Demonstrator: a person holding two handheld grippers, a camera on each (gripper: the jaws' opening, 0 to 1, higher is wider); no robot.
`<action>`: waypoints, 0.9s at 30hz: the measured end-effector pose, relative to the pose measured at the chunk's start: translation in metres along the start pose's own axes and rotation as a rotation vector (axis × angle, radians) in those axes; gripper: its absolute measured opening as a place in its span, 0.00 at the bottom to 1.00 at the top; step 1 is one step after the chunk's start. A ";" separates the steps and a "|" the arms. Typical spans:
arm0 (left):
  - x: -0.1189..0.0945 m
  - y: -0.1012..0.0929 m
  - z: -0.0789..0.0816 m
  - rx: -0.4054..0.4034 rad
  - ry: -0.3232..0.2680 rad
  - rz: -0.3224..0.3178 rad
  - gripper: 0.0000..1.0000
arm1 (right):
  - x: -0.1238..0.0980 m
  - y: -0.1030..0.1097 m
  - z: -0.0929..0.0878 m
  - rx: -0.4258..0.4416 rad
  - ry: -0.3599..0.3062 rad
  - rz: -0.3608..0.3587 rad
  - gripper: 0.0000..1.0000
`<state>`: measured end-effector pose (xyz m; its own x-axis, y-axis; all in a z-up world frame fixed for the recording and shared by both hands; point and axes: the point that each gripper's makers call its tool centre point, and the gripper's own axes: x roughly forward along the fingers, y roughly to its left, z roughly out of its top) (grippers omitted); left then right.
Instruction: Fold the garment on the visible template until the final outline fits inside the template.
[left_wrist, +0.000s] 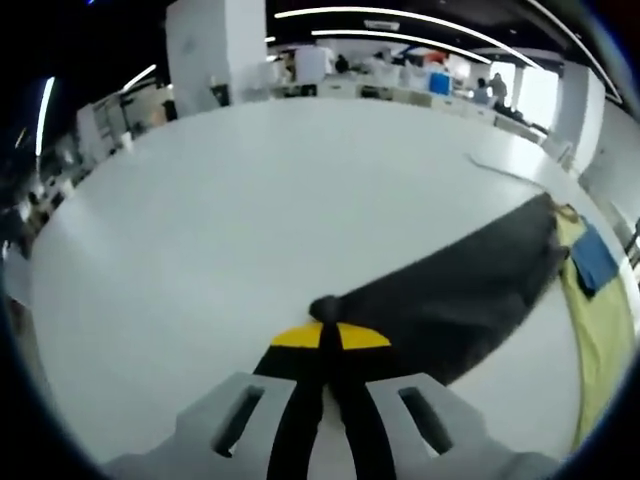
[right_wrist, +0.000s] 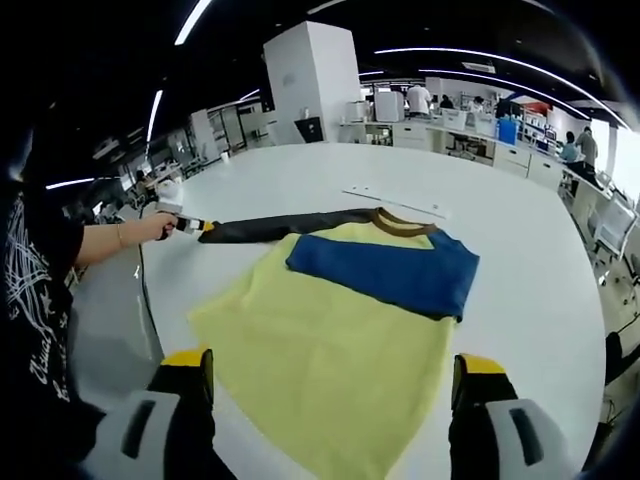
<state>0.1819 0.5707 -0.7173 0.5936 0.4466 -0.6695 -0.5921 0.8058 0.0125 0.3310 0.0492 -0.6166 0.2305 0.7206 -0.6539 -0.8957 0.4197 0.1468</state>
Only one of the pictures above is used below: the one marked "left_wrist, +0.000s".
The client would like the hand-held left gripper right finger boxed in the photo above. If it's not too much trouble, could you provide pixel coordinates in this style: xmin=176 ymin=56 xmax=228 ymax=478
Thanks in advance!
xmin=334 ymin=322 xmax=490 ymax=480

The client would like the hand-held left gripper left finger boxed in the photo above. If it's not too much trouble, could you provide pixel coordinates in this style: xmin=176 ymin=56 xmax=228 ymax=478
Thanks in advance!
xmin=174 ymin=322 xmax=327 ymax=480

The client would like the yellow blue black garment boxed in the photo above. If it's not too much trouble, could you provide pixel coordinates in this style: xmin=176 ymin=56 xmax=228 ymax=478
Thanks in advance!
xmin=308 ymin=192 xmax=639 ymax=452

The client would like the white cable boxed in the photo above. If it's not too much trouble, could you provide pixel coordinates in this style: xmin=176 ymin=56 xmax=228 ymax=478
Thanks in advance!
xmin=466 ymin=152 xmax=547 ymax=194

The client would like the blue storage bin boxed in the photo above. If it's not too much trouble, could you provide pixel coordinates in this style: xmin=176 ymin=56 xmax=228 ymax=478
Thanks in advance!
xmin=428 ymin=70 xmax=454 ymax=96

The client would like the long ceiling light strip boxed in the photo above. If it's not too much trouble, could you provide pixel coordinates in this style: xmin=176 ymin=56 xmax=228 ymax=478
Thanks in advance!
xmin=273 ymin=5 xmax=544 ymax=69
xmin=310 ymin=28 xmax=494 ymax=66

